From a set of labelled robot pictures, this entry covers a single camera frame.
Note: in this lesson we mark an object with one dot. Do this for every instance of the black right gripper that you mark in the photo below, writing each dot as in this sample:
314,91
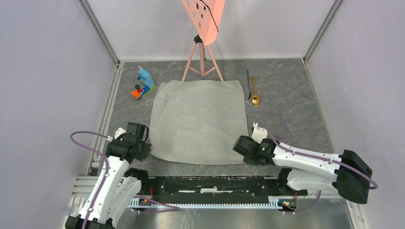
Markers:
239,149

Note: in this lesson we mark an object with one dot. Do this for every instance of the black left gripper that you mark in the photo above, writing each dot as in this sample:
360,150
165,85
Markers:
139,150

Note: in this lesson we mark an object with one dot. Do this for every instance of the grey cloth napkin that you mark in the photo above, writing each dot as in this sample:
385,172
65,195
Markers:
198,122

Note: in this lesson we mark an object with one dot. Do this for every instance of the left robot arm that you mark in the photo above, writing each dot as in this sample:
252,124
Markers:
117,183

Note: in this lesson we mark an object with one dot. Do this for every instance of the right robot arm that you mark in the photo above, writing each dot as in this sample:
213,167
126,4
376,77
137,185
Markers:
346,174

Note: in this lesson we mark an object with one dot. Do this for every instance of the gold spoon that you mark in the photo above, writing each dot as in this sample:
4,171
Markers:
255,96

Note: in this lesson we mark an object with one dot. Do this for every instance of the thin black utensil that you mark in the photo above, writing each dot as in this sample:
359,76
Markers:
249,84

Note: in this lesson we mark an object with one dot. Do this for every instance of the blue toy brick figure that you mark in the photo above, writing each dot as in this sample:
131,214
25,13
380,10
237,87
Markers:
148,84

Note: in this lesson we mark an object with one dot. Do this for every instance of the pink tripod stand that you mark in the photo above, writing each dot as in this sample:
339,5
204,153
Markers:
202,55

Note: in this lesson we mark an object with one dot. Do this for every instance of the pink perforated board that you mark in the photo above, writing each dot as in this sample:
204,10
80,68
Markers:
206,17

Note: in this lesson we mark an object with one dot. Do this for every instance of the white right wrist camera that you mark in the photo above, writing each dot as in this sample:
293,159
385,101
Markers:
258,133

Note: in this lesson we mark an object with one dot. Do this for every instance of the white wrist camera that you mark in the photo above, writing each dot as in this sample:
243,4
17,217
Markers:
258,133
117,133

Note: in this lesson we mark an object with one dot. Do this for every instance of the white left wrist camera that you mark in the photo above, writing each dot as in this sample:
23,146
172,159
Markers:
117,133

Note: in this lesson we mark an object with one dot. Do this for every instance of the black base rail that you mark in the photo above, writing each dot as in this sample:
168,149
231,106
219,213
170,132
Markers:
213,192

